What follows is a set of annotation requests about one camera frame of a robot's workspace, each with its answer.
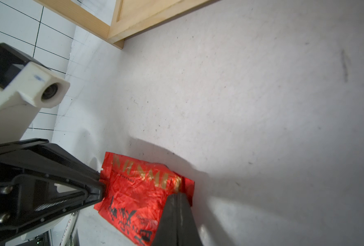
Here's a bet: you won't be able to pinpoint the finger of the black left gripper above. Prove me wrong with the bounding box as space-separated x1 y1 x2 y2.
0 138 105 246

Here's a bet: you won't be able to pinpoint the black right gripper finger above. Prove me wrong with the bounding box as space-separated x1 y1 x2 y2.
151 193 202 246

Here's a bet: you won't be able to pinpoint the red tea bag four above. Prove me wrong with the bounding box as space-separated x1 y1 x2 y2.
94 152 195 246

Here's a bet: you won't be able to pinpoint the wooden two-tier shelf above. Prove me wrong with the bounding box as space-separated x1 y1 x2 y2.
37 0 215 50

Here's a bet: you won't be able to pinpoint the white bowl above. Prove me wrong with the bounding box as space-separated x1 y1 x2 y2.
5 217 64 246

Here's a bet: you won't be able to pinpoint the metal spoon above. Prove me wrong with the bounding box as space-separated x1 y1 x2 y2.
60 211 79 246

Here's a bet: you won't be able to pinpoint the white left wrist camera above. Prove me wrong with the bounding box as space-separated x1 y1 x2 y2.
0 43 70 144

